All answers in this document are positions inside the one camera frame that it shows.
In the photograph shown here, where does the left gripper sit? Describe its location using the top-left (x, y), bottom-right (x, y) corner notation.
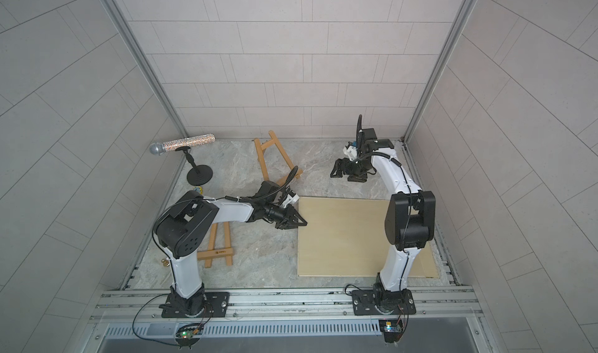
top-left (264, 203), bottom-right (308, 229)

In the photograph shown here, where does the wooden easel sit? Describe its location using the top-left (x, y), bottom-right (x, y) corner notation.
top-left (197, 222), bottom-right (235, 269)
top-left (249, 130), bottom-right (305, 185)

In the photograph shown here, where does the plywood board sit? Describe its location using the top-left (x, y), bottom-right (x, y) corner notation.
top-left (297, 196), bottom-right (440, 279)

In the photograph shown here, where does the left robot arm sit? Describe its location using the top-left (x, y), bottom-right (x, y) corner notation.
top-left (152, 166), bottom-right (307, 318)

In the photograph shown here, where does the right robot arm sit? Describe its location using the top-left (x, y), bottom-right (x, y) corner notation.
top-left (330, 116), bottom-right (436, 317)

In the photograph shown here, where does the black microphone stand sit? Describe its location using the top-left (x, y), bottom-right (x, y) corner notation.
top-left (176, 147), bottom-right (213, 186)

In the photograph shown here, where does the right circuit board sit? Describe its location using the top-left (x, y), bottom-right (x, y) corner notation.
top-left (378, 319), bottom-right (405, 344)

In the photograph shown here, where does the circuit board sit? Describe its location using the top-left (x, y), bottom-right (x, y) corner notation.
top-left (378, 319), bottom-right (405, 344)
top-left (174, 323), bottom-right (204, 349)

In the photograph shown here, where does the glitter microphone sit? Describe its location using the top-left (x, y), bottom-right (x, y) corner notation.
top-left (149, 133), bottom-right (216, 155)

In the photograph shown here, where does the left circuit board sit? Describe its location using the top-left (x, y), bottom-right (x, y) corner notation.
top-left (174, 323), bottom-right (204, 349)

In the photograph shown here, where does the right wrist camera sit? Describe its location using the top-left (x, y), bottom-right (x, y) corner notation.
top-left (343, 142), bottom-right (359, 161)

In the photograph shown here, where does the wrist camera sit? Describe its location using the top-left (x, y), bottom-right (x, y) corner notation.
top-left (343, 142), bottom-right (359, 161)
top-left (280, 189), bottom-right (300, 208)

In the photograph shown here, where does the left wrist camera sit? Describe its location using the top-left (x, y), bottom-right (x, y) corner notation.
top-left (280, 189), bottom-right (300, 208)

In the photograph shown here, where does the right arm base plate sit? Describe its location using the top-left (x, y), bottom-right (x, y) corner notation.
top-left (350, 289), bottom-right (417, 316)

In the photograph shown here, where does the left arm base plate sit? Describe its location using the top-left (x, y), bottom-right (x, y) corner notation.
top-left (159, 289), bottom-right (230, 318)

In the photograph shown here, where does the aluminium mounting rail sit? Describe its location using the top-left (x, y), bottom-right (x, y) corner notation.
top-left (77, 286), bottom-right (494, 352)

